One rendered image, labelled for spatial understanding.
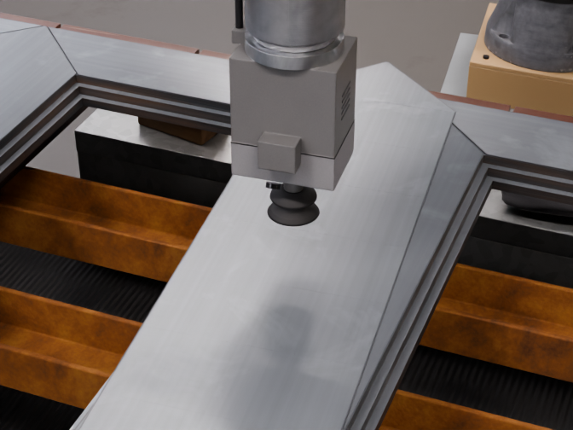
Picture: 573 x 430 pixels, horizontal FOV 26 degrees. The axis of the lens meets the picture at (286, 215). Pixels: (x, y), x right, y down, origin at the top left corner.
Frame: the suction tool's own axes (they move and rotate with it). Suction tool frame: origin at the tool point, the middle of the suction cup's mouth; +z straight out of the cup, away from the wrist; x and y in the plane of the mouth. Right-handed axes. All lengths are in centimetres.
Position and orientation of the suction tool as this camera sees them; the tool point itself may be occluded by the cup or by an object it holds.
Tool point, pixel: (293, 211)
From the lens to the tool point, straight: 102.5
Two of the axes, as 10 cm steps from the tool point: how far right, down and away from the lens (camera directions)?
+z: 0.0, 8.3, 5.6
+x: 2.9, -5.4, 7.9
